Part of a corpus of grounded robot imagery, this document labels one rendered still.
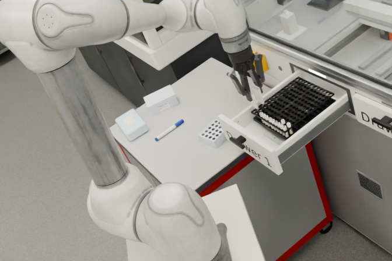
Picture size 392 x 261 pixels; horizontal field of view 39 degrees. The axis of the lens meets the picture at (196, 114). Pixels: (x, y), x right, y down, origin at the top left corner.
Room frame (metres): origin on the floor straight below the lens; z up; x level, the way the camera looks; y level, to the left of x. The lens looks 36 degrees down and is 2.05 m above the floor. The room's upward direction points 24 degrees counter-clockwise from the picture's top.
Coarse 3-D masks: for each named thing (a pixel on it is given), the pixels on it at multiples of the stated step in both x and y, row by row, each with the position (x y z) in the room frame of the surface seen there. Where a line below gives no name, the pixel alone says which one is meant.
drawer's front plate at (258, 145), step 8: (224, 120) 1.46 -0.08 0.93; (224, 128) 1.48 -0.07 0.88; (232, 128) 1.42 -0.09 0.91; (240, 128) 1.38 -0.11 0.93; (232, 136) 1.44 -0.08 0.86; (248, 136) 1.33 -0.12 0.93; (256, 136) 1.31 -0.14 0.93; (248, 144) 1.35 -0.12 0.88; (256, 144) 1.30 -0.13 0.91; (264, 144) 1.26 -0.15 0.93; (248, 152) 1.37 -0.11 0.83; (256, 152) 1.31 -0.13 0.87; (264, 152) 1.26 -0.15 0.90; (272, 152) 1.23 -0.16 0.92; (264, 160) 1.28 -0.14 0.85; (272, 160) 1.23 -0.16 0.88; (272, 168) 1.25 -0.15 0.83; (280, 168) 1.23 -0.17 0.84
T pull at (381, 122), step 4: (384, 116) 1.18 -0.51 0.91; (372, 120) 1.19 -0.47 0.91; (376, 120) 1.18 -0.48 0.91; (380, 120) 1.17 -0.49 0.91; (384, 120) 1.16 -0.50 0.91; (388, 120) 1.16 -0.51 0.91; (380, 124) 1.16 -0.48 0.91; (384, 124) 1.15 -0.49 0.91; (388, 124) 1.14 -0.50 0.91; (388, 128) 1.13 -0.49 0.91
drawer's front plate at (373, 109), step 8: (352, 96) 1.30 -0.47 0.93; (360, 96) 1.28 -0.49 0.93; (360, 104) 1.27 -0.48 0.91; (368, 104) 1.24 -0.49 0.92; (376, 104) 1.22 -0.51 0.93; (360, 112) 1.28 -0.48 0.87; (368, 112) 1.25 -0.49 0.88; (376, 112) 1.22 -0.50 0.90; (384, 112) 1.18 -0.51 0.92; (360, 120) 1.29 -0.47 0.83; (376, 128) 1.23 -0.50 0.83; (384, 128) 1.20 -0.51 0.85
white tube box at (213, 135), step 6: (216, 120) 1.65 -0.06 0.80; (210, 126) 1.63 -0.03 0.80; (216, 126) 1.62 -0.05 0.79; (204, 132) 1.61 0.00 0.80; (210, 132) 1.60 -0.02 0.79; (216, 132) 1.58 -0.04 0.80; (222, 132) 1.56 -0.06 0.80; (204, 138) 1.58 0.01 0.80; (210, 138) 1.58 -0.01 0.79; (216, 138) 1.55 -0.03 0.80; (222, 138) 1.56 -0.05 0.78; (210, 144) 1.56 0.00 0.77; (216, 144) 1.54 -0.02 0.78
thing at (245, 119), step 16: (288, 80) 1.57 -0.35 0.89; (320, 80) 1.49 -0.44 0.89; (336, 96) 1.43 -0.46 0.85; (240, 112) 1.50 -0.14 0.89; (336, 112) 1.33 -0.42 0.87; (256, 128) 1.46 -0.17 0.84; (304, 128) 1.29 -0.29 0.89; (320, 128) 1.31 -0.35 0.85; (272, 144) 1.35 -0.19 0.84; (288, 144) 1.27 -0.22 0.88; (304, 144) 1.28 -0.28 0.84
